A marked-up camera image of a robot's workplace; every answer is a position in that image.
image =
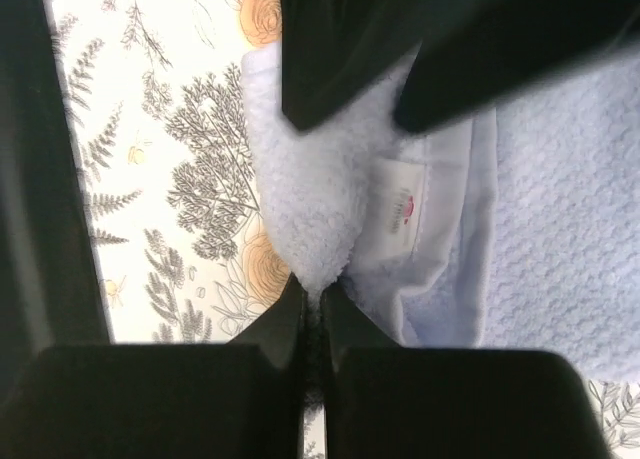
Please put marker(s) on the light blue towel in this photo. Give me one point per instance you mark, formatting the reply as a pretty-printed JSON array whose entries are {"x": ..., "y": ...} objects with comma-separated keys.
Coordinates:
[{"x": 514, "y": 227}]

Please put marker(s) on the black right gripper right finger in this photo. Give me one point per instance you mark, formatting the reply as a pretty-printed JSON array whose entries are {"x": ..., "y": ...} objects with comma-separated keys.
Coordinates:
[{"x": 383, "y": 400}]

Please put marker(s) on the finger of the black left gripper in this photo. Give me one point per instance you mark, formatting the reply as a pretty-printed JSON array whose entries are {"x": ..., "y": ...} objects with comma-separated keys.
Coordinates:
[
  {"x": 509, "y": 47},
  {"x": 332, "y": 50}
]

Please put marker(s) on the floral patterned table mat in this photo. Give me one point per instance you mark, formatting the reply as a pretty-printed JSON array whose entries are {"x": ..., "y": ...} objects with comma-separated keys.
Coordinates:
[{"x": 154, "y": 102}]

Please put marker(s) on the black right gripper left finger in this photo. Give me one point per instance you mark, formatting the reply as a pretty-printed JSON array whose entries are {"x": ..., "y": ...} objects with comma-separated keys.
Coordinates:
[{"x": 241, "y": 399}]

